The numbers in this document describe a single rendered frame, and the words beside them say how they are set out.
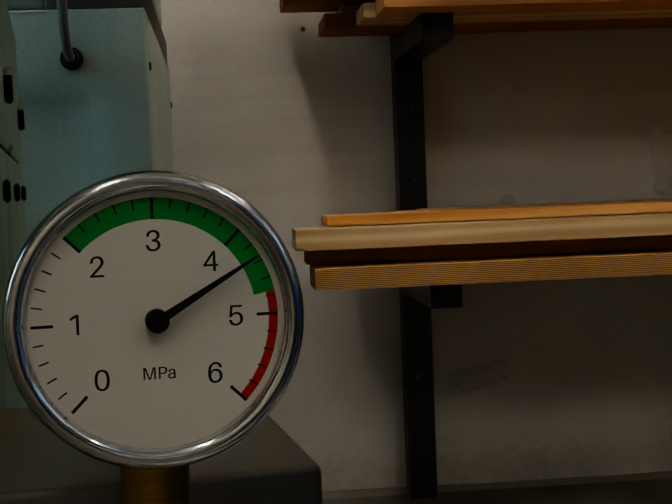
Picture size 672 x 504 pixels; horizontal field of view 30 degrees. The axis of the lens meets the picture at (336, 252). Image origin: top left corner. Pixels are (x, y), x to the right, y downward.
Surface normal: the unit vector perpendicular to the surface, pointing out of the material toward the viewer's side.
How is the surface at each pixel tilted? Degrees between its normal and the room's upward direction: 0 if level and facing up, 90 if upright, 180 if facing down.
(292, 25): 90
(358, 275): 91
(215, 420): 90
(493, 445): 90
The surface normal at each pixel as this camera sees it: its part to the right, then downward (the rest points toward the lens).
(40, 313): 0.22, 0.04
